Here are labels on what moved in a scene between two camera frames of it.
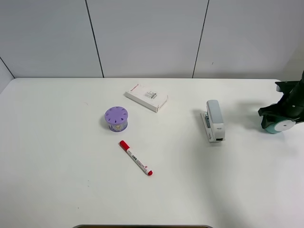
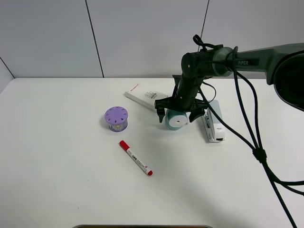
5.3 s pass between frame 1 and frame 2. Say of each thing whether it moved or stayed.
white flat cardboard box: stayed
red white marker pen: stayed
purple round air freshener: stayed
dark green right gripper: moved
